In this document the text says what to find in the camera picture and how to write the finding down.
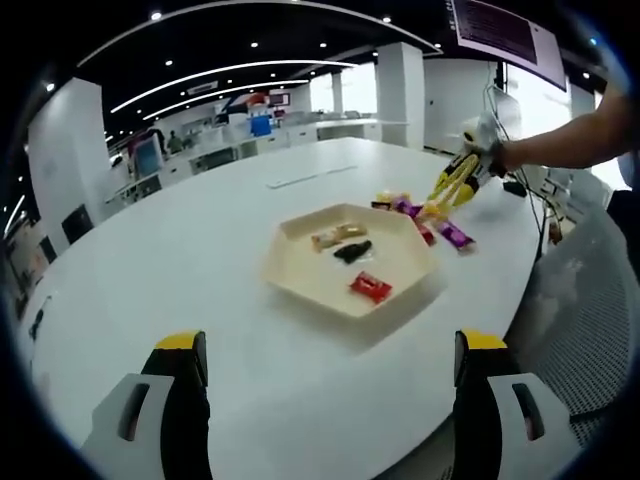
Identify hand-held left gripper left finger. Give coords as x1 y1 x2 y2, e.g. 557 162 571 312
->
79 328 214 480

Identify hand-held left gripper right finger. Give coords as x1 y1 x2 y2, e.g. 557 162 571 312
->
452 328 586 480

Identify yellow food tongs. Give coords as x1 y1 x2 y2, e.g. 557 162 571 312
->
421 153 479 221

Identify pile of snack foods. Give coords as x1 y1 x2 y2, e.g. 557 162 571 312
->
369 191 477 257

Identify black snack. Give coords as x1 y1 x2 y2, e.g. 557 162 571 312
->
333 239 374 264

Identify beige snack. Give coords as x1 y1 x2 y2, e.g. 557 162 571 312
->
310 223 369 251

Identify small red snack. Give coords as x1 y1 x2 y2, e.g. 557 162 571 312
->
348 271 393 303

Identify beige hexagonal container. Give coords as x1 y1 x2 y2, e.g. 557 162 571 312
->
263 202 435 336

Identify person's right hand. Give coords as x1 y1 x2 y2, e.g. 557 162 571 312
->
487 142 512 179

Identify white desktop computer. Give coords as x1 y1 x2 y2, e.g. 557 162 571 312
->
492 85 522 144

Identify white square column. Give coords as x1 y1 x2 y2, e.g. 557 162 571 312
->
375 42 426 149

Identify hanging monitor screen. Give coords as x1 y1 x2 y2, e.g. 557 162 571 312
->
452 0 569 92

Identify grey mesh office chair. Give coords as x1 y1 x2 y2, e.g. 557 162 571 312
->
519 199 637 446

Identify small black table clip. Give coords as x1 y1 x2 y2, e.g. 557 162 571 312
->
28 297 52 339

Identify white counter cabinets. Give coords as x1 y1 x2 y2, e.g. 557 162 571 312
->
107 113 381 204

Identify teal display stand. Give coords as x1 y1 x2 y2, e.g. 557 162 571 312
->
134 142 164 177

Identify wide white column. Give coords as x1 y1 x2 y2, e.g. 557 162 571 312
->
27 77 109 236

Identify black cable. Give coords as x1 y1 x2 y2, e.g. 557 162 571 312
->
517 167 549 259
569 399 619 422

